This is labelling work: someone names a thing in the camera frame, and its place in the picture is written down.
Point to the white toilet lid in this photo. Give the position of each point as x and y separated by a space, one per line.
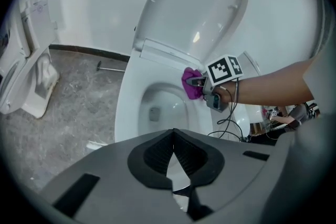
189 8

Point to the purple cloth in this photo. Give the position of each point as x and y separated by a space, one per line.
189 76

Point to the short metal rod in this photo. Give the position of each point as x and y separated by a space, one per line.
113 69

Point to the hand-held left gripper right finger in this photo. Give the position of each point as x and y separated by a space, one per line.
236 165

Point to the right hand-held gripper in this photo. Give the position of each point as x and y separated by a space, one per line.
223 70

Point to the person's right forearm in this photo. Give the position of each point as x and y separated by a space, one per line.
267 89

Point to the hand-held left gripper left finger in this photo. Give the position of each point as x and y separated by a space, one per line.
110 165

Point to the white toilet with labelled tank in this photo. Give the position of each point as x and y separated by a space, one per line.
39 29

